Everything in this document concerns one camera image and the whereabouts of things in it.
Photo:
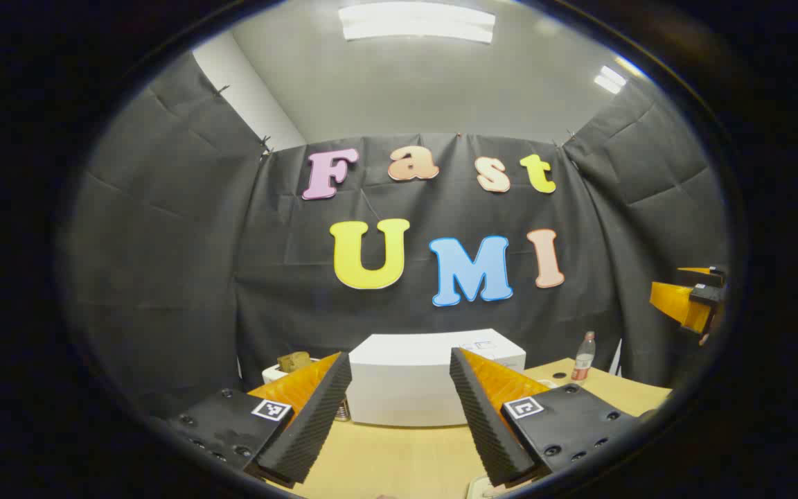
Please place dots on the clear glass jar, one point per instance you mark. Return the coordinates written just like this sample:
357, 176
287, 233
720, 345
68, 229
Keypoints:
342, 411

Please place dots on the large ceiling light panel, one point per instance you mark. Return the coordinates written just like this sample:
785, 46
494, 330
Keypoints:
416, 21

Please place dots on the brown bread slice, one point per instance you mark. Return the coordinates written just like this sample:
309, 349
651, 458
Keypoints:
294, 361

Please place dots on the white divided bean dish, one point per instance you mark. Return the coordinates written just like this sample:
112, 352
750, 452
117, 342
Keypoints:
546, 383

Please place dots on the white microwave oven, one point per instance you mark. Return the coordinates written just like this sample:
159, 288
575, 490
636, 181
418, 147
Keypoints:
406, 374

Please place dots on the clear plastic bottle red label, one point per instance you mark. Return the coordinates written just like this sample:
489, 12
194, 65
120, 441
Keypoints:
584, 360

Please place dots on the white toaster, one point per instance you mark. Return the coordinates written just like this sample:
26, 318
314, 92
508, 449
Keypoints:
273, 374

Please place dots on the pale green square plate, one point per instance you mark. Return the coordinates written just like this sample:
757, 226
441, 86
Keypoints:
483, 487

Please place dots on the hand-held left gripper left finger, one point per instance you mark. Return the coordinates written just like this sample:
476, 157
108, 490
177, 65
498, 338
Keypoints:
309, 423

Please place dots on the black backdrop cloth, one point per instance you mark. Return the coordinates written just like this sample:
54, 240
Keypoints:
233, 242

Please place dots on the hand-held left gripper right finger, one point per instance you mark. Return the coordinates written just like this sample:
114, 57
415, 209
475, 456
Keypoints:
485, 423

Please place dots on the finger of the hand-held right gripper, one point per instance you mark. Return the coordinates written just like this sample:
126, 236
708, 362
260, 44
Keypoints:
700, 272
672, 299

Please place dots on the small ceiling light panel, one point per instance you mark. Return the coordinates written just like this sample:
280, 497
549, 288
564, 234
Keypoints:
610, 79

